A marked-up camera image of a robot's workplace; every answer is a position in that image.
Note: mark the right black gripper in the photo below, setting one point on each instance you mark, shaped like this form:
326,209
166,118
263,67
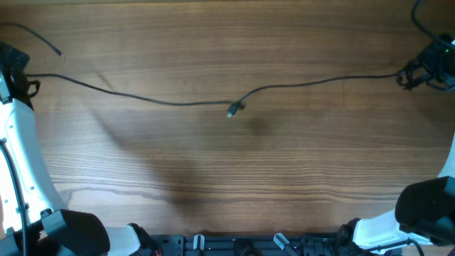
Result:
429,57

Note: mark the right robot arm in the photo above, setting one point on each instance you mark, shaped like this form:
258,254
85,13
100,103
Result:
424,211

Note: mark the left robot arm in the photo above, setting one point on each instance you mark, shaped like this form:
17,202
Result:
36,219

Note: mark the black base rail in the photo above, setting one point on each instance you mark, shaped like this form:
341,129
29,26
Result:
318,244

